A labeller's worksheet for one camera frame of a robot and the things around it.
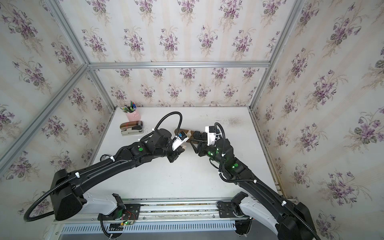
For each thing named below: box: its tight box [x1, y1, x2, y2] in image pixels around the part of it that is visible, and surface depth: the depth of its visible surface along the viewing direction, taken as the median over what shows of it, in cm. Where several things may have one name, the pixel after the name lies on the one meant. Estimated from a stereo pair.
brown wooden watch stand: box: [174, 128, 208, 144], surface depth 94 cm
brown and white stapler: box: [120, 120, 143, 136], surface depth 106 cm
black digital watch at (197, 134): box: [194, 130, 201, 139], surface depth 95 cm
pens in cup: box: [120, 101, 137, 113], surface depth 105 cm
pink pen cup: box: [125, 109, 142, 122], surface depth 106 cm
